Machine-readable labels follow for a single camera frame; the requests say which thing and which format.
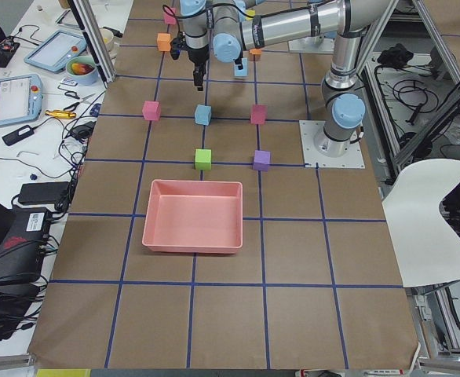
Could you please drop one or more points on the pink block left front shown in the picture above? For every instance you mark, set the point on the pink block left front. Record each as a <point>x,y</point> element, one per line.
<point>151,110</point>

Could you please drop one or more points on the green block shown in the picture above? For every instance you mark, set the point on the green block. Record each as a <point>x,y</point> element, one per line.
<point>203,159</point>

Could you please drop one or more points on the pink plastic tray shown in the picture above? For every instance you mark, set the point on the pink plastic tray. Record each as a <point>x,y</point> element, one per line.
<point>194,217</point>

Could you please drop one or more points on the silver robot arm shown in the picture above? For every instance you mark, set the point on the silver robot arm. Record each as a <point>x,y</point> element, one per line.
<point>347,19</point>
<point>205,26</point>

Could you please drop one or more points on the orange block near base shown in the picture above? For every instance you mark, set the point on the orange block near base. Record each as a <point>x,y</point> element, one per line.
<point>255,54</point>

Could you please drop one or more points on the beige bowl with lemon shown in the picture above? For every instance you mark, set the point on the beige bowl with lemon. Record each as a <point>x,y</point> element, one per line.
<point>108,38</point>

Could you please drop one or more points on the light blue block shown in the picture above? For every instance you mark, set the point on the light blue block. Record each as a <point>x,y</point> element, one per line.
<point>241,68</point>
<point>203,114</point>

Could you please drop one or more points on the pink block right front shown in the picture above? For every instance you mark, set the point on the pink block right front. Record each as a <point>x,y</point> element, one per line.
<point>169,16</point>

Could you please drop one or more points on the pink block near base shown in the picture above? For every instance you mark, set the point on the pink block near base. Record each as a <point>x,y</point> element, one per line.
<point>258,114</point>

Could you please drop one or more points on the black laptop bag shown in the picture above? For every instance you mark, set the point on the black laptop bag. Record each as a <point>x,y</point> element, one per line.
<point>23,247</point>

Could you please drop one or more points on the teach pendant near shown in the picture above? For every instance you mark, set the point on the teach pendant near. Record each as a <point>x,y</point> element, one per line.
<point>20,99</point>

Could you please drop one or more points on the orange block far right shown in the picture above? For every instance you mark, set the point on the orange block far right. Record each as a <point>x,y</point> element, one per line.
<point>163,42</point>

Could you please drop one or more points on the scissors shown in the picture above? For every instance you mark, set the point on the scissors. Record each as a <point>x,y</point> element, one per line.
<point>72,107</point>

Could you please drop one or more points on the aluminium frame post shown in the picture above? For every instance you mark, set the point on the aluminium frame post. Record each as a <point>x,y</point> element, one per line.
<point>88,25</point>

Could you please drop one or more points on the teach pendant far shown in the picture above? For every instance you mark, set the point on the teach pendant far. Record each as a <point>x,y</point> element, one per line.
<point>54,53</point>

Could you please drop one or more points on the black power adapter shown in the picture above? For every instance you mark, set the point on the black power adapter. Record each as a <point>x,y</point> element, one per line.
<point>18,135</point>

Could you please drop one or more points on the purple block left side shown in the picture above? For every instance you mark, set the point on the purple block left side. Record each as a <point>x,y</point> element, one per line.
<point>262,160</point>

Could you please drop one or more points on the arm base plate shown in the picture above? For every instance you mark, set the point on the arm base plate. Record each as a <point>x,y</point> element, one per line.
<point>320,151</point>
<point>315,45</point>

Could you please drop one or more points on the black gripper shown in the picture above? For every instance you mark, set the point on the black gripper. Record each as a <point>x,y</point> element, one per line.
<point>197,56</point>

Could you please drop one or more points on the white chair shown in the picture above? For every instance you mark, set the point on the white chair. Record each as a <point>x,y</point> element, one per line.
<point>427,249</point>

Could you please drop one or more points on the teach pendant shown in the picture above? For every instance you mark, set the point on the teach pendant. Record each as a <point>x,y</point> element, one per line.
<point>54,53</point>
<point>20,99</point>

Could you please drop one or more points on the blue bowl with fruit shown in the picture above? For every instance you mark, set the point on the blue bowl with fruit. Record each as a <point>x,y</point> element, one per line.
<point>82,69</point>

